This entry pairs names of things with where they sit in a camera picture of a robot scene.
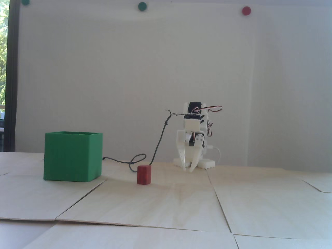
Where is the green open-top box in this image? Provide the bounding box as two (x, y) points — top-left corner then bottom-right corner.
(43, 132), (103, 182)

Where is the thin black camera cable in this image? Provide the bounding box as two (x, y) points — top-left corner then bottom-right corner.
(102, 109), (193, 172)

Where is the white fixed gripper finger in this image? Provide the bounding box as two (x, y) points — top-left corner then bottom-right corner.
(178, 146), (192, 172)

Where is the white moving gripper finger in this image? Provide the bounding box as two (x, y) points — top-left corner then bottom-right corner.
(190, 133), (206, 173)

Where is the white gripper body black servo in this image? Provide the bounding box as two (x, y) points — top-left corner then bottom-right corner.
(177, 129), (197, 150)

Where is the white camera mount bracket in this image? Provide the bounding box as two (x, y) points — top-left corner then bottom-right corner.
(184, 120), (201, 130)

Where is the dark window frame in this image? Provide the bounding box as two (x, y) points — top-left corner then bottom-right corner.
(6, 0), (20, 152)

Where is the red rectangular block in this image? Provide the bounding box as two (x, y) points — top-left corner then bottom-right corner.
(137, 165), (151, 185)

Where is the green tree foliage outside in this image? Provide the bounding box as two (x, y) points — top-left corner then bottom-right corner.
(0, 0), (10, 105)

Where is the white USB cable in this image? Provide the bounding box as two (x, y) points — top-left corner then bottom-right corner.
(211, 146), (222, 165)

